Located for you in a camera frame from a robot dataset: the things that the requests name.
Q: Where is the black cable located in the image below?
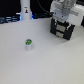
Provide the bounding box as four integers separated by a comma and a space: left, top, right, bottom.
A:
30, 0, 54, 18

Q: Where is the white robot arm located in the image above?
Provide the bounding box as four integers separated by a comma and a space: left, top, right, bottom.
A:
20, 0, 84, 26

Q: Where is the black kcup holder drawer unit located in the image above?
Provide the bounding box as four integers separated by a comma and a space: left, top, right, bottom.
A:
50, 19, 74, 40

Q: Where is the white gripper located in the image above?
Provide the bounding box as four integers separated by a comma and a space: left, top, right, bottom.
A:
50, 0, 84, 26

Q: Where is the white kcup green lid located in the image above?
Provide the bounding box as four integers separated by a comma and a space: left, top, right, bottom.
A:
25, 39, 32, 51

